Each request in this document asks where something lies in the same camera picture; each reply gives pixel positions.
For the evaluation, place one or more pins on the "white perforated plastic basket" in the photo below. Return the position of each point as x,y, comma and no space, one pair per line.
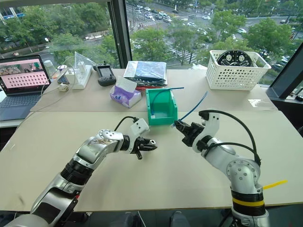
232,78

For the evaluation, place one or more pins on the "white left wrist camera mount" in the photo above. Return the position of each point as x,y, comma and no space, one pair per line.
138,126

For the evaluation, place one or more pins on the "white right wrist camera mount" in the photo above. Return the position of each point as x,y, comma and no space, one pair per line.
213,125

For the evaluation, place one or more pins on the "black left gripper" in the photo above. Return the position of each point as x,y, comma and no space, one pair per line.
139,146

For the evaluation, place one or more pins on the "purple tissue pack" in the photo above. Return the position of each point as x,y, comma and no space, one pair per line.
124,95

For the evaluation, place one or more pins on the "black slanted window frame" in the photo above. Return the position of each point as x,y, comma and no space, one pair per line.
287,73

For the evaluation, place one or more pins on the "blue cloth in clear bag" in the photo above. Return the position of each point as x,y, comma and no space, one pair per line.
146,71

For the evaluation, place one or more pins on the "clear plastic bag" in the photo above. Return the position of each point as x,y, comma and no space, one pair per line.
82,60

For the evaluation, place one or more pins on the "yellow zip tie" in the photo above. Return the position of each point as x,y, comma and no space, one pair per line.
274,184

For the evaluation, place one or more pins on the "open laptop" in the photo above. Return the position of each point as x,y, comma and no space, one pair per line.
21,80

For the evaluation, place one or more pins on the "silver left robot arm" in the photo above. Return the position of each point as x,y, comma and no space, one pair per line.
87,151

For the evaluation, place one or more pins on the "black window frame post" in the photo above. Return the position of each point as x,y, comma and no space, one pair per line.
119,35

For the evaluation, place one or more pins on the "small round white gadget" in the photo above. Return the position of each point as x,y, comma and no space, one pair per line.
63,87

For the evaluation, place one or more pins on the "white power strip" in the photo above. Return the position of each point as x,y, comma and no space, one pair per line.
80,78

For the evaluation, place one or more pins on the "black round circuit board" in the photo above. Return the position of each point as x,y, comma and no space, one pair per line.
234,59

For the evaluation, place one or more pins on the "clear plastic bottle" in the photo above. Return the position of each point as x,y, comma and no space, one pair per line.
50,69

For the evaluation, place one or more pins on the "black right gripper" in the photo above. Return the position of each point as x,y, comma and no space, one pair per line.
194,133

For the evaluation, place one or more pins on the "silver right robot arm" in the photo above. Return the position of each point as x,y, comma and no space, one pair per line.
239,170

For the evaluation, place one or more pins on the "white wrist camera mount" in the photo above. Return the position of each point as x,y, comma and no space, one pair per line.
213,125
138,126

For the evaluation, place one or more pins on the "green plastic bin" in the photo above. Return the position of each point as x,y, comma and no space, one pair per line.
161,119

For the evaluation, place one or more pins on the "black handheld remote controller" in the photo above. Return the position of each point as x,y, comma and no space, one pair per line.
106,74

